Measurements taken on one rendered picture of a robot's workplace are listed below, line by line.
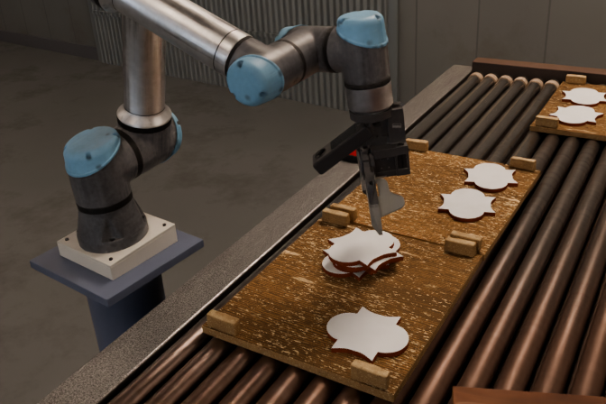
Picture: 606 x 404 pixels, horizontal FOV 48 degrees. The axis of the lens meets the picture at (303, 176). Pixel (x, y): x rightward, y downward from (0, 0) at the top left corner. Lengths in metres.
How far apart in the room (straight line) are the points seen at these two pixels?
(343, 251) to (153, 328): 0.36
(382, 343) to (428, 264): 0.25
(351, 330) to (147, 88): 0.65
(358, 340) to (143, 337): 0.37
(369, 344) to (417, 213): 0.45
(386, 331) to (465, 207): 0.44
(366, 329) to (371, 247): 0.20
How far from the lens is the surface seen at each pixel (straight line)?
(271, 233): 1.44
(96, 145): 1.42
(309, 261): 1.30
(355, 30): 1.05
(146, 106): 1.45
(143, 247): 1.49
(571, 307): 1.26
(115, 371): 1.16
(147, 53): 1.39
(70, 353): 2.76
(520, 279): 1.30
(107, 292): 1.43
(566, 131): 1.93
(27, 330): 2.95
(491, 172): 1.63
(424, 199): 1.51
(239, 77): 1.01
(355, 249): 1.26
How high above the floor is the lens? 1.64
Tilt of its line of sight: 26 degrees down
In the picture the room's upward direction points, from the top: 4 degrees counter-clockwise
